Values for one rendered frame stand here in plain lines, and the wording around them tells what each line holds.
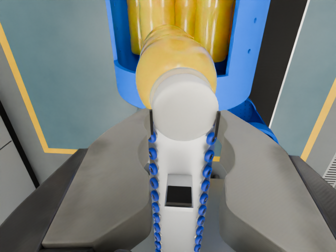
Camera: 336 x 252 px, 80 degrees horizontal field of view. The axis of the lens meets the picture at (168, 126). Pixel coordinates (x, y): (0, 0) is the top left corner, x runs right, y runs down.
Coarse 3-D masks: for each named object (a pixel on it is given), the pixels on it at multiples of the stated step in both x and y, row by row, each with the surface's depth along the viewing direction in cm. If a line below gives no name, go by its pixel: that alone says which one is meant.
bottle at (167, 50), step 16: (160, 32) 19; (176, 32) 18; (144, 48) 17; (160, 48) 14; (176, 48) 13; (192, 48) 14; (144, 64) 14; (160, 64) 13; (176, 64) 13; (192, 64) 13; (208, 64) 14; (144, 80) 14; (160, 80) 12; (208, 80) 13; (144, 96) 14
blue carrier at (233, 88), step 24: (120, 0) 41; (240, 0) 26; (264, 0) 29; (120, 24) 42; (240, 24) 28; (264, 24) 33; (120, 48) 43; (240, 48) 30; (120, 72) 35; (216, 72) 51; (240, 72) 32; (216, 96) 32; (240, 96) 35
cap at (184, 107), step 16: (176, 80) 11; (192, 80) 11; (160, 96) 11; (176, 96) 11; (192, 96) 11; (208, 96) 11; (160, 112) 11; (176, 112) 11; (192, 112) 12; (208, 112) 12; (160, 128) 12; (176, 128) 12; (192, 128) 12; (208, 128) 12
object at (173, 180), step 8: (168, 176) 81; (176, 176) 81; (184, 176) 81; (168, 184) 77; (176, 184) 77; (184, 184) 77; (168, 192) 72; (176, 192) 72; (184, 192) 72; (192, 192) 74; (168, 200) 69; (176, 200) 69; (184, 200) 69; (192, 200) 71; (168, 208) 70; (176, 208) 69; (184, 208) 69; (192, 208) 69
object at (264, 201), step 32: (224, 128) 10; (256, 128) 9; (224, 160) 9; (256, 160) 8; (288, 160) 8; (224, 192) 6; (256, 192) 6; (288, 192) 6; (224, 224) 6; (256, 224) 5; (288, 224) 5; (320, 224) 5
